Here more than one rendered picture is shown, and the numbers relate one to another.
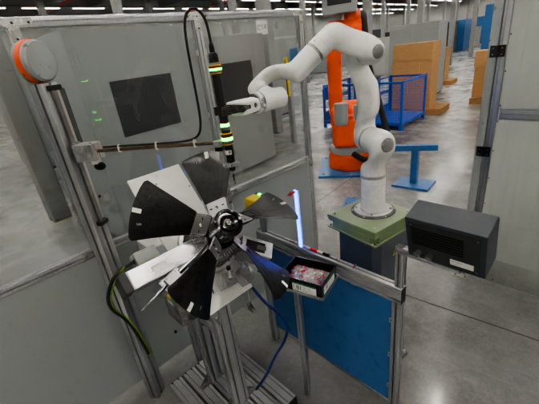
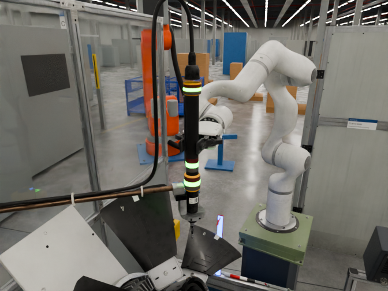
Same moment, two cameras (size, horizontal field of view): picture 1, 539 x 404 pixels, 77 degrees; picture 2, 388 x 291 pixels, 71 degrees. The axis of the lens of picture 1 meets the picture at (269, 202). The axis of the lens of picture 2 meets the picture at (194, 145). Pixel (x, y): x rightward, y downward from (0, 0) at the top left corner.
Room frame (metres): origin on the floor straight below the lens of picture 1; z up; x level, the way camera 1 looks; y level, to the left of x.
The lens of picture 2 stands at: (0.70, 0.44, 1.88)
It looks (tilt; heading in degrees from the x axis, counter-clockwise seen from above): 21 degrees down; 331
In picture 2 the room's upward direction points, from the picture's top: straight up
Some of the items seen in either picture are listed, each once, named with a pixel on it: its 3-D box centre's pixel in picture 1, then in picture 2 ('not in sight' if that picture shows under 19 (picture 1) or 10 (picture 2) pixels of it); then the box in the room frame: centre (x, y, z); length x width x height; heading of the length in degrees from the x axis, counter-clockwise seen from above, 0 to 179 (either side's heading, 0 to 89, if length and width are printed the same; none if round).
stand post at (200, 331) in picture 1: (200, 313); not in sight; (1.45, 0.45, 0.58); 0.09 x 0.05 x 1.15; 131
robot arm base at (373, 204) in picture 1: (372, 193); (278, 204); (1.55, -0.52, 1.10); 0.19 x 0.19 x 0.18
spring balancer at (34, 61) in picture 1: (34, 62); not in sight; (1.46, 0.83, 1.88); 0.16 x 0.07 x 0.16; 166
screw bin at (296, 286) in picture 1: (307, 276); not in sight; (1.28, -0.13, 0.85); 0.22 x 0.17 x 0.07; 55
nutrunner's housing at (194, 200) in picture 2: (222, 111); (191, 146); (1.28, 0.13, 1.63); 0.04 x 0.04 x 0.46
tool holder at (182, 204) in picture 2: (227, 152); (189, 199); (1.28, 0.14, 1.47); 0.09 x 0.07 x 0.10; 76
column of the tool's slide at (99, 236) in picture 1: (112, 271); not in sight; (1.46, 0.83, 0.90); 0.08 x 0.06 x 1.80; 166
